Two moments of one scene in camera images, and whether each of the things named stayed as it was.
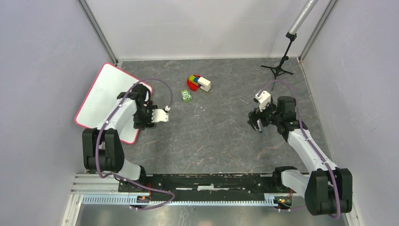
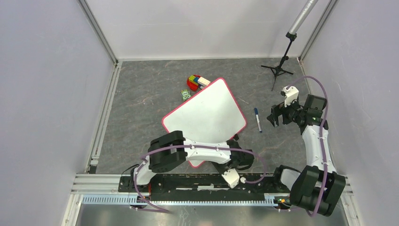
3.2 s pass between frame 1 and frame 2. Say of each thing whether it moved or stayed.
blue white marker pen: stayed
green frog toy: stayed
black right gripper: moved
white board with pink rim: moved
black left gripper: moved
